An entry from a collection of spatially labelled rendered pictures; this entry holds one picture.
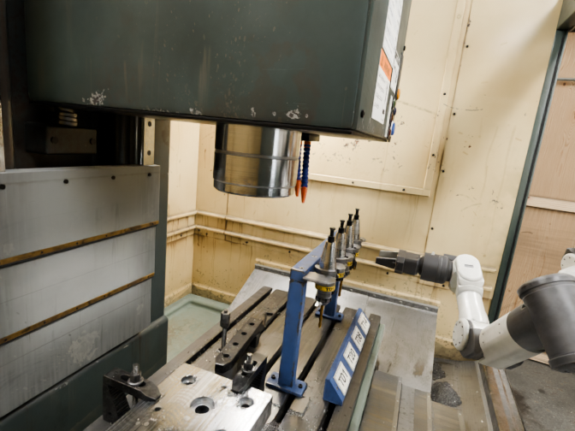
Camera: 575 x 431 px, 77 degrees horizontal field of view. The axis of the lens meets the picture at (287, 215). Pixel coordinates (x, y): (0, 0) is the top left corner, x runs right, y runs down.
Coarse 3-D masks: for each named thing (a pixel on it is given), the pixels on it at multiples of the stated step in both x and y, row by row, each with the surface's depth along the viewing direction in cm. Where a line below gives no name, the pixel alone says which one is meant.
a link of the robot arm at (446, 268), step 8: (440, 256) 112; (448, 256) 115; (456, 256) 115; (440, 264) 110; (448, 264) 110; (440, 272) 109; (448, 272) 110; (440, 280) 111; (448, 280) 111; (456, 280) 110
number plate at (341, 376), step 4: (340, 364) 97; (340, 368) 96; (344, 368) 98; (336, 372) 94; (340, 372) 95; (344, 372) 97; (336, 376) 93; (340, 376) 94; (344, 376) 96; (348, 376) 98; (336, 380) 92; (340, 380) 93; (344, 380) 95; (348, 380) 97; (340, 384) 92; (344, 384) 94; (348, 384) 96; (340, 388) 92; (344, 388) 93; (344, 392) 92
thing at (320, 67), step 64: (64, 0) 64; (128, 0) 59; (192, 0) 55; (256, 0) 52; (320, 0) 48; (384, 0) 53; (64, 64) 66; (128, 64) 61; (192, 64) 57; (256, 64) 53; (320, 64) 50; (320, 128) 52; (384, 128) 77
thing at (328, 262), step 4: (328, 244) 89; (332, 244) 89; (324, 248) 90; (328, 248) 89; (332, 248) 89; (324, 252) 90; (328, 252) 89; (332, 252) 89; (324, 256) 90; (328, 256) 89; (332, 256) 89; (320, 260) 91; (324, 260) 90; (328, 260) 89; (332, 260) 90; (320, 264) 91; (324, 264) 90; (328, 264) 89; (332, 264) 90; (324, 268) 90; (328, 268) 90; (332, 268) 90
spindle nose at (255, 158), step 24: (216, 144) 65; (240, 144) 61; (264, 144) 61; (288, 144) 63; (216, 168) 65; (240, 168) 62; (264, 168) 62; (288, 168) 64; (240, 192) 63; (264, 192) 63; (288, 192) 66
